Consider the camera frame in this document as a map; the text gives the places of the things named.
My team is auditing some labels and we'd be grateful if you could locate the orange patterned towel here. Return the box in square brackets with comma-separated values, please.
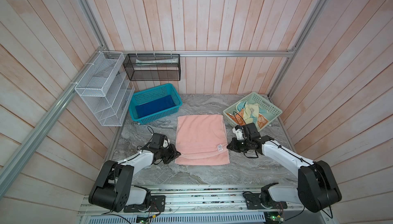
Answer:
[226, 108, 269, 129]

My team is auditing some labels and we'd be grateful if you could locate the blue towel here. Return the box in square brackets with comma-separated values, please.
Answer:
[136, 95, 176, 118]

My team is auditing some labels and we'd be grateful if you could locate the teal plastic basket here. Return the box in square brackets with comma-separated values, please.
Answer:
[129, 84, 183, 124]

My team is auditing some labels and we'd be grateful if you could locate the aluminium left wall rail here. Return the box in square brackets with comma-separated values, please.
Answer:
[1, 46, 106, 198]

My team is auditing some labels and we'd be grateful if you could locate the aluminium back wall rail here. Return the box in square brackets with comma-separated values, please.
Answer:
[119, 50, 295, 58]

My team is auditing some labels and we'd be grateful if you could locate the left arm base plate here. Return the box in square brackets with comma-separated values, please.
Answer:
[123, 195, 166, 213]

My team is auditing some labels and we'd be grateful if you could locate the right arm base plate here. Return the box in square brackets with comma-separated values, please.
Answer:
[242, 191, 288, 210]

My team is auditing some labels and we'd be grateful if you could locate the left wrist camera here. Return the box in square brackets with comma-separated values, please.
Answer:
[162, 138, 170, 148]

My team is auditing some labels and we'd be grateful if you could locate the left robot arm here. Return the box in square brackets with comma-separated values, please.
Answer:
[89, 133, 181, 213]

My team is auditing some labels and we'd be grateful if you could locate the black mesh wall basket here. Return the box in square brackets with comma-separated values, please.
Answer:
[123, 53, 181, 81]

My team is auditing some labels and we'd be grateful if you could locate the aluminium wall rail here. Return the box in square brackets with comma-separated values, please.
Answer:
[119, 50, 295, 58]
[1, 46, 106, 198]

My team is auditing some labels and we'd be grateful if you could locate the light green towel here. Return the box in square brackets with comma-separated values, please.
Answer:
[235, 101, 274, 123]

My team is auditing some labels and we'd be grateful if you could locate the light green plastic basket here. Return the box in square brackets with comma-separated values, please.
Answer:
[223, 92, 282, 132]

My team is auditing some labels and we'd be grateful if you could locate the pink towel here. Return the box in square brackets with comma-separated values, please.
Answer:
[175, 114, 230, 166]

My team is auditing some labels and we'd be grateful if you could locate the white wire shelf rack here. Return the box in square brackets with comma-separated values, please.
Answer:
[75, 51, 135, 127]

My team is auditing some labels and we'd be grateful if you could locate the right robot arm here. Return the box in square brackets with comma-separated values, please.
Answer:
[227, 123, 342, 213]

